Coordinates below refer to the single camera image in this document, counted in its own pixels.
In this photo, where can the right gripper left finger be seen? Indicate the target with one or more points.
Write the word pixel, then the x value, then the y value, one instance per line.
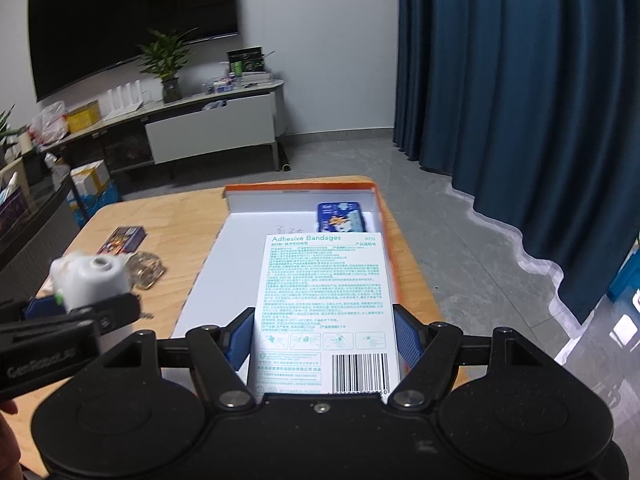
pixel 217 354

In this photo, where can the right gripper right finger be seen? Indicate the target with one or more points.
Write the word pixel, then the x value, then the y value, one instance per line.
pixel 430 354

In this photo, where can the white plug-in mosquito repeller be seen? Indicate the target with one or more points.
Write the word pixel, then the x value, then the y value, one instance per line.
pixel 101 285

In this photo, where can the white teal bandage box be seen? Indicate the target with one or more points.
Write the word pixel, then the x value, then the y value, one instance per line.
pixel 324 320

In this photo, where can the red blue playing card box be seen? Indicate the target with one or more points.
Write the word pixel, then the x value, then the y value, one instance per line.
pixel 123 240

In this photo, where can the blue patterned small tin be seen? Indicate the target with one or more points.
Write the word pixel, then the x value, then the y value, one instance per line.
pixel 340 217

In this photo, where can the orange white shallow box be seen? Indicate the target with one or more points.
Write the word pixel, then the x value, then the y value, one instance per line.
pixel 229 280

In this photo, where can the wooden coffee table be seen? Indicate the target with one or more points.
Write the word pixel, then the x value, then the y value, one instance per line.
pixel 181 229

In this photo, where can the blue plastic crate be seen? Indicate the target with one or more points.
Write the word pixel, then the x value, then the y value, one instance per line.
pixel 627 276

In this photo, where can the large leafy green plant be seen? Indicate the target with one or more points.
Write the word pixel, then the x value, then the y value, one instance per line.
pixel 8 134

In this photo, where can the white plastic bag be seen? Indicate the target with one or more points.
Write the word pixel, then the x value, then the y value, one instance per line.
pixel 50 125

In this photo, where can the white tv console cabinet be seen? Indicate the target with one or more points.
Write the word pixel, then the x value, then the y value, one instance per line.
pixel 200 125

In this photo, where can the yellow cardboard box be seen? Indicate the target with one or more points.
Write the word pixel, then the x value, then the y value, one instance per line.
pixel 83 117

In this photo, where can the white wifi router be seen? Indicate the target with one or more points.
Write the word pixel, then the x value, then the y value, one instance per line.
pixel 124 99

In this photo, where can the dark blue curtain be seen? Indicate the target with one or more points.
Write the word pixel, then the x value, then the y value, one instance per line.
pixel 532 108

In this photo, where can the black green product box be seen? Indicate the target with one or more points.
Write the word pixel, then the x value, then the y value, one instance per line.
pixel 246 60

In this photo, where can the potted green bamboo plant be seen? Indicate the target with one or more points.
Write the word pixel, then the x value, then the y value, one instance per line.
pixel 163 58

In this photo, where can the black wall television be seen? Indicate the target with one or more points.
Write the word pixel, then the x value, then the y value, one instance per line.
pixel 70 40

